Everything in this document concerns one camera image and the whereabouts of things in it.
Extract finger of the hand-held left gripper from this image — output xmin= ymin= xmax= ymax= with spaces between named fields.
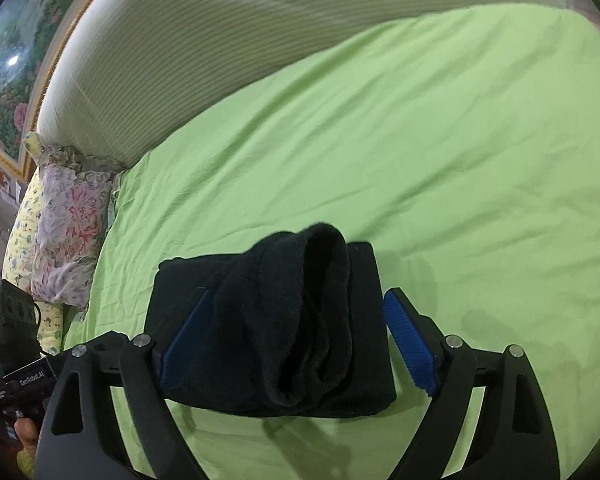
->
xmin=82 ymin=331 xmax=132 ymax=361

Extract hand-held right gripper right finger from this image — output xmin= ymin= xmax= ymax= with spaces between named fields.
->
xmin=382 ymin=287 xmax=562 ymax=480

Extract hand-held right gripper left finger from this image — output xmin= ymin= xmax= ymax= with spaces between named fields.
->
xmin=32 ymin=287 xmax=217 ymax=480

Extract black pants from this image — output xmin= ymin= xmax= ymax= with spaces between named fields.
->
xmin=144 ymin=222 xmax=399 ymax=419

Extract person's left hand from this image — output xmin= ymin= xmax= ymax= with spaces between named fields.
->
xmin=12 ymin=417 xmax=42 ymax=453

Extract black power strip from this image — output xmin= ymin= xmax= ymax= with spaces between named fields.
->
xmin=0 ymin=279 xmax=43 ymax=361

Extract floral pillow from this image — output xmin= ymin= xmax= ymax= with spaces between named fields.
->
xmin=30 ymin=142 xmax=126 ymax=311

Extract yellow patterned pillow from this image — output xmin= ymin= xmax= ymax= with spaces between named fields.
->
xmin=2 ymin=132 xmax=66 ymax=356

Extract green bed sheet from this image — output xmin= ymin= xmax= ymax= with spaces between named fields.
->
xmin=60 ymin=2 xmax=600 ymax=480

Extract gold framed floral painting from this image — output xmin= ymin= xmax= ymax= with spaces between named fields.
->
xmin=0 ymin=0 xmax=127 ymax=181

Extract white striped headboard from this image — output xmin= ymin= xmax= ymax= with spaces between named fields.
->
xmin=35 ymin=0 xmax=581 ymax=171

